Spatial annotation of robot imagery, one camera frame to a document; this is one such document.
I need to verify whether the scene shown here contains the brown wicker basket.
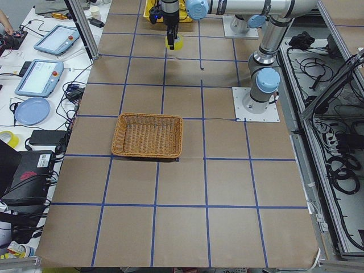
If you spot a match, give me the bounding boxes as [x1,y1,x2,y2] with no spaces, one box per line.
[111,113,183,159]

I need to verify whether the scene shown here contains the teach pendant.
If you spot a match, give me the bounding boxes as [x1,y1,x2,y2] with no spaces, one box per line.
[15,59,64,98]
[34,25,80,56]

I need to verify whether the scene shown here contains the yellow tape roll on desk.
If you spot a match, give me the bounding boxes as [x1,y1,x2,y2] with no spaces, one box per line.
[0,131,19,148]

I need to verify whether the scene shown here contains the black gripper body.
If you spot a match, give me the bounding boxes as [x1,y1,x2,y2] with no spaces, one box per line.
[161,0,180,26]

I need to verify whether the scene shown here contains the black computer box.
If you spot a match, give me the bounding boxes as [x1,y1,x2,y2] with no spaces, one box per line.
[1,150,56,206]

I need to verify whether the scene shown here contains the aluminium frame post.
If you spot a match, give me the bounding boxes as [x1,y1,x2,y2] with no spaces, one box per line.
[64,0,100,60]

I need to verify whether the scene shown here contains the upper teach pendant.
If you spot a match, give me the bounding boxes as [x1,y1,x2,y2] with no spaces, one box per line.
[34,25,80,56]

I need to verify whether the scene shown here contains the yellow packing tape roll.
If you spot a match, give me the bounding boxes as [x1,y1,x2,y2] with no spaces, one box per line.
[165,35,183,51]

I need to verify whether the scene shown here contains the lower teach pendant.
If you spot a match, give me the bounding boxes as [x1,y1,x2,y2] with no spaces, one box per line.
[15,59,64,98]

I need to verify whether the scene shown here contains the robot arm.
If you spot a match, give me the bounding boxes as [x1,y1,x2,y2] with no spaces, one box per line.
[230,14,267,34]
[160,0,318,105]

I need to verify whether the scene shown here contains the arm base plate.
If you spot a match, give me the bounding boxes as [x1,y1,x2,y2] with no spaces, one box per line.
[222,15,259,40]
[232,87,280,122]

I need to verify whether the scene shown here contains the blue plate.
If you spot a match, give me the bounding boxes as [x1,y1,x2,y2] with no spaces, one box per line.
[14,97,51,125]

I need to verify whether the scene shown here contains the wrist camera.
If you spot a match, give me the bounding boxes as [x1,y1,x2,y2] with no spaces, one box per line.
[149,6,162,24]

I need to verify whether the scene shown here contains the black power adapter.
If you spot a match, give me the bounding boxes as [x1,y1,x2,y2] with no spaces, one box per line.
[28,130,66,146]

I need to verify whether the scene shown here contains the yellow plastic basket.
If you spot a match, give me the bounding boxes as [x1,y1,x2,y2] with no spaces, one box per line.
[143,0,197,23]

